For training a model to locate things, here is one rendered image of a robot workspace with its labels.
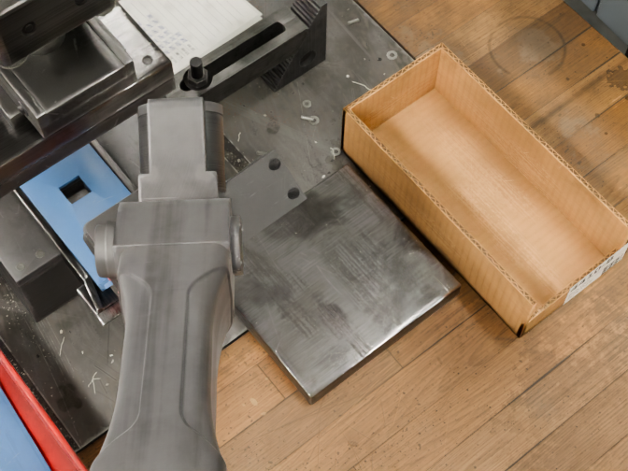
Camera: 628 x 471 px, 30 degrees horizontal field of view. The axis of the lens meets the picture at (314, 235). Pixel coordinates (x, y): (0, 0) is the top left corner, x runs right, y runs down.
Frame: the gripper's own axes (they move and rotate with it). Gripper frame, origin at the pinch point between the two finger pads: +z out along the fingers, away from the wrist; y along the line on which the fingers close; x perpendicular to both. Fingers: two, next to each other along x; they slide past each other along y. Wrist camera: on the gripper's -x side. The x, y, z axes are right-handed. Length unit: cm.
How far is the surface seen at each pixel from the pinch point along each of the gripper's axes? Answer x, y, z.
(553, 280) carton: -30.2, -22.2, -1.7
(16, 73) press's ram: 1.4, 16.5, -11.0
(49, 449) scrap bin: 13.5, -9.2, 6.4
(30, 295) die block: 7.5, 2.4, 7.5
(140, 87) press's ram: -6.2, 11.3, -8.5
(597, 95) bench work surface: -48.1, -12.2, 4.5
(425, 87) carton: -34.6, -2.2, 8.2
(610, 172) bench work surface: -42.8, -18.2, 1.1
